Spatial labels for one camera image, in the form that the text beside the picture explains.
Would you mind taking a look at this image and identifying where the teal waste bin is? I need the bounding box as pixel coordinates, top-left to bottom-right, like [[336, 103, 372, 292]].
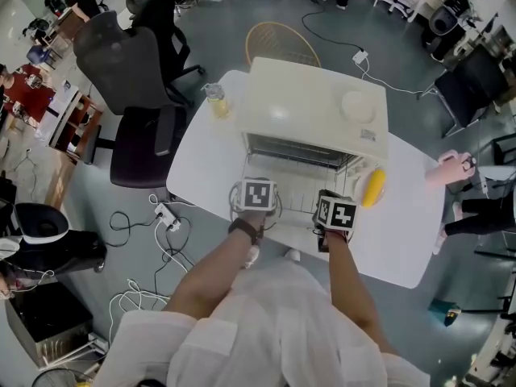
[[427, 298, 461, 328]]

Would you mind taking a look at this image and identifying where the clear bottle yellow liquid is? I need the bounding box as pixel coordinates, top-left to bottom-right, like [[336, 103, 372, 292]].
[[200, 81, 234, 121]]

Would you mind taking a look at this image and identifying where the black silver box appliance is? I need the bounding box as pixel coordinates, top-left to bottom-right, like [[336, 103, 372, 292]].
[[3, 282, 96, 368]]

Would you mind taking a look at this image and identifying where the white shirt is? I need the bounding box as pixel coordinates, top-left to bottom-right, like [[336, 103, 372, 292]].
[[92, 256, 432, 387]]

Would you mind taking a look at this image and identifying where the black floor cable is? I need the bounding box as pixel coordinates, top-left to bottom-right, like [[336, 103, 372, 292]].
[[109, 210, 197, 273], [301, 9, 364, 54]]

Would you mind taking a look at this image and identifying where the black mesh office chair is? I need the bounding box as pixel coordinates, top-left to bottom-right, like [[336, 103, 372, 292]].
[[73, 10, 189, 189], [125, 0, 207, 108]]

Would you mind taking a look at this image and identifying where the pale pink plate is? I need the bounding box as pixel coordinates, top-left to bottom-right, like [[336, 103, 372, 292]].
[[346, 167, 388, 210]]

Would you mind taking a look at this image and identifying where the brown wooden shelf unit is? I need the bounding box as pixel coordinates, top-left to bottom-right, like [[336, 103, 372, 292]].
[[34, 81, 104, 164]]

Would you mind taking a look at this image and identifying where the black wristwatch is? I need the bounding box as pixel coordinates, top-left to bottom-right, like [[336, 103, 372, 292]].
[[227, 217, 261, 245]]

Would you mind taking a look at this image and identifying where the wicker basket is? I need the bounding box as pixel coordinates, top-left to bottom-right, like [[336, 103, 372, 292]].
[[244, 21, 323, 69]]

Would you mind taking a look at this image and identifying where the person's right forearm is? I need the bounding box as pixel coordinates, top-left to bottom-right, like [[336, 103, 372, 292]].
[[324, 230, 400, 356]]

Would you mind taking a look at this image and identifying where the black white-rimmed backpack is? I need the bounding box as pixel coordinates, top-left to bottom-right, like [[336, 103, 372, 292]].
[[14, 202, 70, 244]]

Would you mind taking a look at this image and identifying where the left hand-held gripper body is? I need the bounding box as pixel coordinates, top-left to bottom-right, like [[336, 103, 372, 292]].
[[229, 177, 285, 219]]

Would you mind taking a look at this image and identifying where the black visitor chair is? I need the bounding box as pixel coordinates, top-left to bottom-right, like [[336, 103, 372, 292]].
[[417, 43, 510, 139]]

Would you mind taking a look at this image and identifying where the wire oven rack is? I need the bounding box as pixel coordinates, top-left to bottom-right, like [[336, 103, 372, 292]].
[[243, 152, 358, 218]]

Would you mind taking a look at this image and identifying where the white swivel chair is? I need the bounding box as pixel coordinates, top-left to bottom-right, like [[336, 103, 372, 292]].
[[385, 0, 420, 23]]

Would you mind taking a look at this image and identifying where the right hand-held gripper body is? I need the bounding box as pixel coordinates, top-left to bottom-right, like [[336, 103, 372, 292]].
[[312, 189, 360, 254]]

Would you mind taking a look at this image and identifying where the cream toaster oven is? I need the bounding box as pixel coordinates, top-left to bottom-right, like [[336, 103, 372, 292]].
[[235, 56, 390, 222]]

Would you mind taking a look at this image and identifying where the yellow corn cob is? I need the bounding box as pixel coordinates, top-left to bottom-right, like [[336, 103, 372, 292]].
[[360, 169, 387, 208]]

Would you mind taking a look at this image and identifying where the person's left forearm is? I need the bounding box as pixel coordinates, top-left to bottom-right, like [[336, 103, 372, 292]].
[[160, 210, 269, 322]]

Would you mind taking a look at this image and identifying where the white power strip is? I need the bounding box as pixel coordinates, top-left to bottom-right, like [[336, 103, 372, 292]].
[[154, 202, 182, 233]]

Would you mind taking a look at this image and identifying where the white floor cable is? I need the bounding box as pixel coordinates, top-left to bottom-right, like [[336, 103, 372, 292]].
[[358, 60, 439, 96], [107, 193, 202, 338]]

